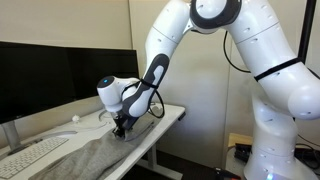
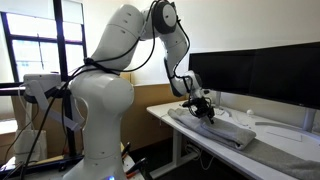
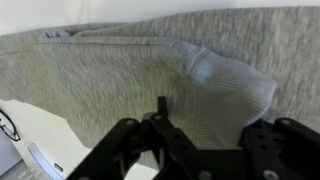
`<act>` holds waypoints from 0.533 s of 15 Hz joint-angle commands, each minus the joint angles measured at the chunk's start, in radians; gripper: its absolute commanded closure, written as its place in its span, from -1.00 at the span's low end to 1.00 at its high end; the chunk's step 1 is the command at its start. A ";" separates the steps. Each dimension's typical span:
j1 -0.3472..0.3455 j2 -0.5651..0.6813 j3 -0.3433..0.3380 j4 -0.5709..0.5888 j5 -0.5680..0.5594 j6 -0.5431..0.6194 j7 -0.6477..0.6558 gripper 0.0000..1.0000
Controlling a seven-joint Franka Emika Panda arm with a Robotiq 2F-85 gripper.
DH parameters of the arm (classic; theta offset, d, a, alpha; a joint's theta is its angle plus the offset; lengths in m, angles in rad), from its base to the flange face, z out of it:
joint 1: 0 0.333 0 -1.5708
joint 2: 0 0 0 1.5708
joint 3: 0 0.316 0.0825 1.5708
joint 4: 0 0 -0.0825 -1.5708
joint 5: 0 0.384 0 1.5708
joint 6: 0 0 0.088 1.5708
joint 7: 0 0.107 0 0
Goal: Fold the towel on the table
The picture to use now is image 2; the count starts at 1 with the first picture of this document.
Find silver monitor stand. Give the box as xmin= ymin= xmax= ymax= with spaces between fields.
xmin=254 ymin=108 xmax=320 ymax=141
xmin=214 ymin=91 xmax=224 ymax=109

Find red black pliers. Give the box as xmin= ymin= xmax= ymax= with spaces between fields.
xmin=120 ymin=142 xmax=148 ymax=180

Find tan wooden partition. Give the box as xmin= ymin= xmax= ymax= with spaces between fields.
xmin=121 ymin=81 xmax=190 ymax=153

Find white desk leg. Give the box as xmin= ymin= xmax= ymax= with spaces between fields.
xmin=149 ymin=128 xmax=198 ymax=180

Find grey towel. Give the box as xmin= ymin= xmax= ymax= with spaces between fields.
xmin=167 ymin=107 xmax=320 ymax=180

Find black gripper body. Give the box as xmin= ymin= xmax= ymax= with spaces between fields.
xmin=190 ymin=98 xmax=212 ymax=117

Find black vertical pole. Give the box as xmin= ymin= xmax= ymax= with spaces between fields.
xmin=63 ymin=89 xmax=78 ymax=158

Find white bag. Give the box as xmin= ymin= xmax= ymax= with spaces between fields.
xmin=13 ymin=129 xmax=48 ymax=165

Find black computer monitor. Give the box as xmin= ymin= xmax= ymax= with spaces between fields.
xmin=188 ymin=49 xmax=259 ymax=96
xmin=249 ymin=41 xmax=320 ymax=110

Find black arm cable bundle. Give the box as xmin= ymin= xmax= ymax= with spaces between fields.
xmin=19 ymin=0 xmax=162 ymax=180

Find white cables under desk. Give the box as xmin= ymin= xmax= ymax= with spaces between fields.
xmin=184 ymin=142 xmax=215 ymax=172

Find thin white cable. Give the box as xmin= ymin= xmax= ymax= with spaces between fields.
xmin=229 ymin=109 xmax=252 ymax=129

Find black window frame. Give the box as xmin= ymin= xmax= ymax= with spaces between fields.
xmin=0 ymin=0 xmax=88 ymax=88

